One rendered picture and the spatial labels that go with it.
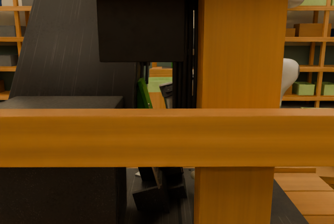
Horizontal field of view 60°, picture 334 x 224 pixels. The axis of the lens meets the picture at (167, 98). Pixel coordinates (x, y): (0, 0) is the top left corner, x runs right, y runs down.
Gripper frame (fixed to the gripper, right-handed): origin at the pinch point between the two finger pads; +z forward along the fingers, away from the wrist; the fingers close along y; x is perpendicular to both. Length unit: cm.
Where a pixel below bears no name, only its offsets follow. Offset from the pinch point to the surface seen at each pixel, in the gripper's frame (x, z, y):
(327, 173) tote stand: 18, -57, -73
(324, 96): -210, -289, -474
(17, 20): -462, 243, -254
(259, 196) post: 36.5, -10.1, 10.8
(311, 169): 20, -43, -50
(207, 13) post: 12.1, -10.3, 36.0
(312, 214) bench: 37, -29, -29
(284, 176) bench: 20, -31, -47
